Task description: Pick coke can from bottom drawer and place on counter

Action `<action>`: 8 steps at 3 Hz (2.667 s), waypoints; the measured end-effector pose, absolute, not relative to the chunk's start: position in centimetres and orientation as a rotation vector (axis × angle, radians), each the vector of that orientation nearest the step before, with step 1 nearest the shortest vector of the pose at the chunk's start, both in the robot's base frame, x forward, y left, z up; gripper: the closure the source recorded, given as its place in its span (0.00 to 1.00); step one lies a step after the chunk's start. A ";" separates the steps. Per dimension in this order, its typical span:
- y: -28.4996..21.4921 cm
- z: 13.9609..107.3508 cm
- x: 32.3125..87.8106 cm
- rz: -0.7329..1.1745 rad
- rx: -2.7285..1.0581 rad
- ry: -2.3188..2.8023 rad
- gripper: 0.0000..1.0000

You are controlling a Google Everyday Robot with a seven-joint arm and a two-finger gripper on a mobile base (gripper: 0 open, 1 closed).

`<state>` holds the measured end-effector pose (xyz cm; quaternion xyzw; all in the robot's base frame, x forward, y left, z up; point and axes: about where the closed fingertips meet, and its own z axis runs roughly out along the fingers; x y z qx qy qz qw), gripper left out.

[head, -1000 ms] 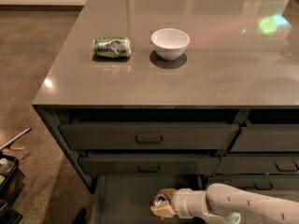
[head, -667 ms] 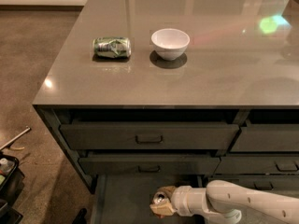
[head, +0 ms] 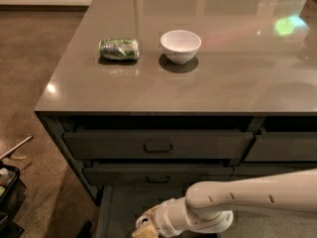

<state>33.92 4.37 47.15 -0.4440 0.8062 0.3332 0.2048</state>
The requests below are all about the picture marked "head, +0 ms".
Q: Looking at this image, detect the open bottom grey drawer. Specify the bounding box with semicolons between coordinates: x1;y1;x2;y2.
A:
94;183;222;238

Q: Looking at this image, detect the top left grey drawer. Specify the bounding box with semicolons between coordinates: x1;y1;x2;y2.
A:
62;130;254;160

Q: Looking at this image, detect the top right grey drawer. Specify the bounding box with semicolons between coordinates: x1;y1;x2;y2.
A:
245;130;317;163

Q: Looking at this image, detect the crushed green soda can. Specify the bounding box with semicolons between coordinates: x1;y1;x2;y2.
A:
99;39;140;61

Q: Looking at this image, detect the small plastic bottle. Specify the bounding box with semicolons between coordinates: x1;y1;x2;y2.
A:
0;168;15;186

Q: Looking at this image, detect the white bowl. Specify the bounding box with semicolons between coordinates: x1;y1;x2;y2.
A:
160;30;201;64

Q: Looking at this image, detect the black tray with items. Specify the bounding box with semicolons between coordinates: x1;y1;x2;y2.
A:
0;165;26;238

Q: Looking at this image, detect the grey counter cabinet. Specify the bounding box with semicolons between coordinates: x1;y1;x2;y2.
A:
34;0;317;206

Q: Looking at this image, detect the middle left grey drawer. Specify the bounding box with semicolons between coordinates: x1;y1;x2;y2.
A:
83;164;233;185

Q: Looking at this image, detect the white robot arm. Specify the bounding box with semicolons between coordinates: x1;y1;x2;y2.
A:
132;170;317;238

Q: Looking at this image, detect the middle right grey drawer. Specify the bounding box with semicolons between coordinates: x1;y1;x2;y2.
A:
229;166;314;181

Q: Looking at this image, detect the metal rod on floor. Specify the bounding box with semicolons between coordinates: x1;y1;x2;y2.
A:
0;134;33;161

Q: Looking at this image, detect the black object at bottom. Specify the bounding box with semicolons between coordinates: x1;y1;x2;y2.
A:
76;221;92;238

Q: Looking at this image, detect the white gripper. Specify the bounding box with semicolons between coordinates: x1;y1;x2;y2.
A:
132;197;189;238

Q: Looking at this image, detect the red coke can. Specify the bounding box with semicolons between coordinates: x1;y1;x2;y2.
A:
136;215;153;229

